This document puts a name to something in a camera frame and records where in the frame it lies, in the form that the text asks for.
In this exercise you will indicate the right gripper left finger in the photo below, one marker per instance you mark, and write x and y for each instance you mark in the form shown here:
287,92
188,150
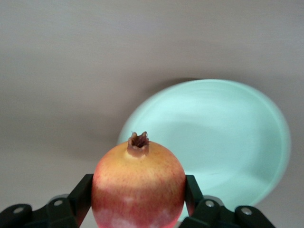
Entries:
71,209

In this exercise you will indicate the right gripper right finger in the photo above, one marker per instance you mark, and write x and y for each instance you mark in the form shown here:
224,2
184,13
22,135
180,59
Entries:
209,213

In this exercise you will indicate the red yellow pomegranate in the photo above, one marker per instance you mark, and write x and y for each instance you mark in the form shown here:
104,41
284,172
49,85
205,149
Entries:
137,185

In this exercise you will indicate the light green round plate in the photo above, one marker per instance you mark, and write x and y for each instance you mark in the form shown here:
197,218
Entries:
225,142

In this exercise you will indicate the brown table cloth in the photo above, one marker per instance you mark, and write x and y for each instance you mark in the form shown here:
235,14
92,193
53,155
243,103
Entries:
71,71

